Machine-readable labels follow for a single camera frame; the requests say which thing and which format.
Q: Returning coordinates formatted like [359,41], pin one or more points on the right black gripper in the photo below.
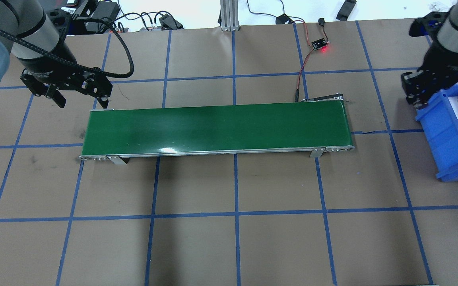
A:
[440,59]

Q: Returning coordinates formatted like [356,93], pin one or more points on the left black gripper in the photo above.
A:
[43,62]

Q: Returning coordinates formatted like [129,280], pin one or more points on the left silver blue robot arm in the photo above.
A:
[36,38]

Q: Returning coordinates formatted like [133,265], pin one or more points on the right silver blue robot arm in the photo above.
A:
[448,34]

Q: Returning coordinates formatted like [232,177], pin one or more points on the blue plastic bin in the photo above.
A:
[439,121]

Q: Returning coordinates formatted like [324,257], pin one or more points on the black power adapter brick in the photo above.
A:
[103,10]

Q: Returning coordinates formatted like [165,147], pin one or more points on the green conveyor belt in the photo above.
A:
[117,134]

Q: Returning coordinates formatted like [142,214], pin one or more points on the small motor controller board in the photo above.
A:
[319,44]

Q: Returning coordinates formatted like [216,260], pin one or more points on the small black power adapter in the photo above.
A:
[283,19]

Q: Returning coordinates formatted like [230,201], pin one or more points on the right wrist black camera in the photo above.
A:
[429,25]

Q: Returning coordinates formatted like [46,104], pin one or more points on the aluminium frame post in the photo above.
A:
[229,20]

